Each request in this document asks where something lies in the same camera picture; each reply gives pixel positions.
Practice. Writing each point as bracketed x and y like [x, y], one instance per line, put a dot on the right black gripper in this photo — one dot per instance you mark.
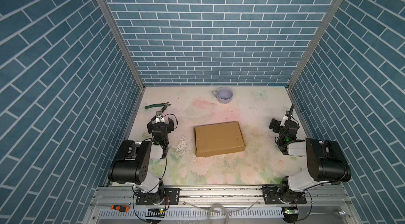
[277, 125]

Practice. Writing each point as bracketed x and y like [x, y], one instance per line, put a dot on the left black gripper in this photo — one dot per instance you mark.
[169, 126]

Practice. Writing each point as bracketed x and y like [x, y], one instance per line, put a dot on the brown cardboard box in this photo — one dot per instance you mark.
[218, 139]

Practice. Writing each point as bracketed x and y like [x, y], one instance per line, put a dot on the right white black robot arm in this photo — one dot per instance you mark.
[326, 163]

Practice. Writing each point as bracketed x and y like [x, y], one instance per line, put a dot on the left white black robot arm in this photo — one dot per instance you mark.
[131, 162]

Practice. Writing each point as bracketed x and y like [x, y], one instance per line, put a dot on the lavender ceramic cup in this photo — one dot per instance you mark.
[223, 95]

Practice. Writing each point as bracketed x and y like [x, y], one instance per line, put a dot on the orange black screwdriver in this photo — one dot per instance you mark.
[120, 208]

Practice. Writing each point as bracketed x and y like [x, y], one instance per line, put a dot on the clear plastic tube loop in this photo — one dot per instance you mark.
[218, 210]

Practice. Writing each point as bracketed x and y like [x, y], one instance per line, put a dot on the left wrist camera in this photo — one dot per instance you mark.
[159, 117]

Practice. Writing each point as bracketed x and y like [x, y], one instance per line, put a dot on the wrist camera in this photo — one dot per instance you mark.
[159, 117]
[284, 120]

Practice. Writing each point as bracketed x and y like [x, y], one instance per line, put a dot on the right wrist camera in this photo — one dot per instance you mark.
[284, 120]

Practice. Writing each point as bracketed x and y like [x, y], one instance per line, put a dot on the green handled pliers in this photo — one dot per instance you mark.
[163, 106]

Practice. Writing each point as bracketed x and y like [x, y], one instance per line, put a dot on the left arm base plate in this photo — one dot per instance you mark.
[168, 196]

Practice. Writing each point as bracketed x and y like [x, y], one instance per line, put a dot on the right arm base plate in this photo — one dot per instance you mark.
[273, 195]

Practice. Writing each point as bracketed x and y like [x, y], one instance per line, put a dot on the white slotted cable duct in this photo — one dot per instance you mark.
[192, 214]

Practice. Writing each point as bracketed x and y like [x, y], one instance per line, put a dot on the aluminium mounting rail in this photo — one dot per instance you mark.
[239, 195]

